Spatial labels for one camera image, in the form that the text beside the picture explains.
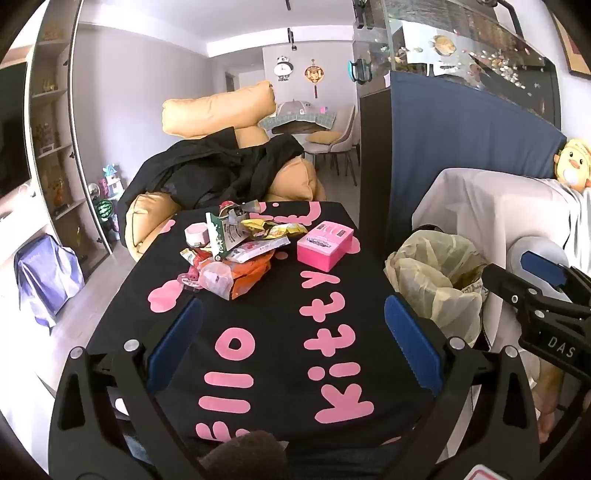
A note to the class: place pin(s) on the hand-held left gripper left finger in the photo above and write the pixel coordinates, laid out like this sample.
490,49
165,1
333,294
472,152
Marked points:
175,344

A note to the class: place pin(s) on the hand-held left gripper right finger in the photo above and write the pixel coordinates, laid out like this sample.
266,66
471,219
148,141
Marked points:
413,344

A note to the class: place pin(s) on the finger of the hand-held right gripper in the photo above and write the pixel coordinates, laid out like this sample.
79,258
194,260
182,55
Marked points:
542,269
503,281

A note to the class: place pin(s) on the waste bin with beige liner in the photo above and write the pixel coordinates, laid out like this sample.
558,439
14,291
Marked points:
438,304

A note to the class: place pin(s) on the red snack packet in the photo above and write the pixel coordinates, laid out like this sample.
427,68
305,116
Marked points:
198,261

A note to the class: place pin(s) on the green white packet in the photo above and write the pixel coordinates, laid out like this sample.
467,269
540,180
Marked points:
221,237

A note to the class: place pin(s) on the pile of snack wrappers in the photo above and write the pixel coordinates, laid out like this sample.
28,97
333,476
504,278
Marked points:
258,240

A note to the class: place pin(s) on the person's right hand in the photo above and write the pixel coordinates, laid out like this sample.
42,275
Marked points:
551,415

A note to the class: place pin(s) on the grey pillow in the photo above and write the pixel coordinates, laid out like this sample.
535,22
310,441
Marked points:
535,244

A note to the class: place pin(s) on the white sofa sheet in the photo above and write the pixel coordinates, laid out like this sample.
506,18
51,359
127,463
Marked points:
485,203

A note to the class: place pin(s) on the black cloth with pink print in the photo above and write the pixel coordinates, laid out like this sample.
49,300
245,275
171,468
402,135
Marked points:
277,323

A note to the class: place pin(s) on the yellow duck plush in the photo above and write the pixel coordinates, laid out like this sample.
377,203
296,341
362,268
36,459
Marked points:
575,161

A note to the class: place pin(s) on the small pink white box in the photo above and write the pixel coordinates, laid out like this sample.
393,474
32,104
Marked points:
196,233

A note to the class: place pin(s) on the pink toy box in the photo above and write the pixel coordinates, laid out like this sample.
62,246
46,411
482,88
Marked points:
323,251

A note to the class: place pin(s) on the brown furry object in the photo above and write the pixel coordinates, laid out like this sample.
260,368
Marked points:
244,457

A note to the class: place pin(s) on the purple bag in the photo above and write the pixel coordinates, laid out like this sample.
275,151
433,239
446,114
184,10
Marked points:
46,277

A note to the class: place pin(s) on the blue cloth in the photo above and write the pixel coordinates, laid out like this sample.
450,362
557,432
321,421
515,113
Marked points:
461,138

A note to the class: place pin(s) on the watermelon ball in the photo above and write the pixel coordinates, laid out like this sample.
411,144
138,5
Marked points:
105,212

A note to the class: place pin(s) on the toy castle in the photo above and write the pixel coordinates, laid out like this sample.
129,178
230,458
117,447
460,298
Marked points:
113,182

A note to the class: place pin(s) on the black jacket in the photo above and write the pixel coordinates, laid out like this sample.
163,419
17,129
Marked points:
207,170

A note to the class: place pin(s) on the black tank cabinet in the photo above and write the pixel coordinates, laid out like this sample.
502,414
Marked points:
374,161

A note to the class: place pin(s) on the beige dining chair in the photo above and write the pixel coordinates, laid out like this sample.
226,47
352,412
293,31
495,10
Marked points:
344,134

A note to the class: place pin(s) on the yellow seat cushion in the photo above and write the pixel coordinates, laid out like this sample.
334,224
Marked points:
323,137

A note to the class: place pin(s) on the glass fish tank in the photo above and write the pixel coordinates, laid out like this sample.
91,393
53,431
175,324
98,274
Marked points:
461,50

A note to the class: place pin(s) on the yellow leather armchair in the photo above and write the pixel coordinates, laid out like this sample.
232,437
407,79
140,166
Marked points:
217,110

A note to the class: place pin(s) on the dining table with checked cloth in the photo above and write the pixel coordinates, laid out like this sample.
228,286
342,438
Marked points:
323,121

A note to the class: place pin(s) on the black tank lamp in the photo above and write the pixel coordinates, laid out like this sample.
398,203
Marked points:
515,18

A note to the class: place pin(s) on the teal tank device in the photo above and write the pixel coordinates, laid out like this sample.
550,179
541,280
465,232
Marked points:
362,69

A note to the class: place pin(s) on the mesh food cover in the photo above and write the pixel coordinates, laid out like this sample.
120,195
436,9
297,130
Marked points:
291,108

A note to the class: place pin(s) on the tall display shelf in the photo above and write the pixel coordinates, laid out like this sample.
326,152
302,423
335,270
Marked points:
46,115

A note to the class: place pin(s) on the black television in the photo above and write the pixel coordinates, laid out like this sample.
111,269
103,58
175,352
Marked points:
11,138

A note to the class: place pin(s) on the framed wall picture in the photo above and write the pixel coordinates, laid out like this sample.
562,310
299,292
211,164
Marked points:
579,50

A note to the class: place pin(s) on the hanging wall ornament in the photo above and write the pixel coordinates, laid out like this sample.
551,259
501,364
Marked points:
314,74

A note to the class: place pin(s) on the panda wall clock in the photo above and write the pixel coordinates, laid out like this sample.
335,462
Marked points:
284,68

